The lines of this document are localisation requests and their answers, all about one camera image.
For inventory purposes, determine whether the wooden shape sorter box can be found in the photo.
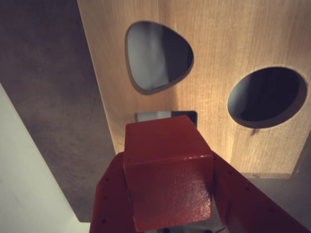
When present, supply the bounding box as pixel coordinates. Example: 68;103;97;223
77;0;311;180

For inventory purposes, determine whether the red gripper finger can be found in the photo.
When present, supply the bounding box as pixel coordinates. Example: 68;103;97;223
89;151;137;233
210;152;311;233

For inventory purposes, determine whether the red wooden cube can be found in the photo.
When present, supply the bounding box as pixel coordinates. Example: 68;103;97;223
122;115;214;233

